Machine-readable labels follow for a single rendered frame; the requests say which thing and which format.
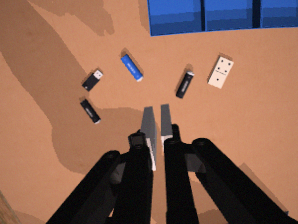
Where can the blue aa battery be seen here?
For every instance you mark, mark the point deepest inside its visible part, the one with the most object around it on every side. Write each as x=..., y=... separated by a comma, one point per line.
x=132, y=68

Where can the white domino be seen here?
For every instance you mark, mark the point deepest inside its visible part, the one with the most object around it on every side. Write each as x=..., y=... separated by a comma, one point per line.
x=220, y=72

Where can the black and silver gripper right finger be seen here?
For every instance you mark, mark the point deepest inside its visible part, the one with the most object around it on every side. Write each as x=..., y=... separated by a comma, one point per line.
x=237, y=197

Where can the black usb stick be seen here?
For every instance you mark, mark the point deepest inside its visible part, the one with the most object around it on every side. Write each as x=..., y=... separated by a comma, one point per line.
x=92, y=80

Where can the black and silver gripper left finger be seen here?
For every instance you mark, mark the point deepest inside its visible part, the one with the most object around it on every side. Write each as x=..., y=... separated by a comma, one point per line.
x=92, y=201

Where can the black aa battery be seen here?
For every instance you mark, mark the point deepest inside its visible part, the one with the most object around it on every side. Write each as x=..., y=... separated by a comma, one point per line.
x=184, y=84
x=90, y=111

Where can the blue three-compartment bin rack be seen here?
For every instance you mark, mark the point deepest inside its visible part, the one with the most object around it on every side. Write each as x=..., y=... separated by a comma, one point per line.
x=170, y=17

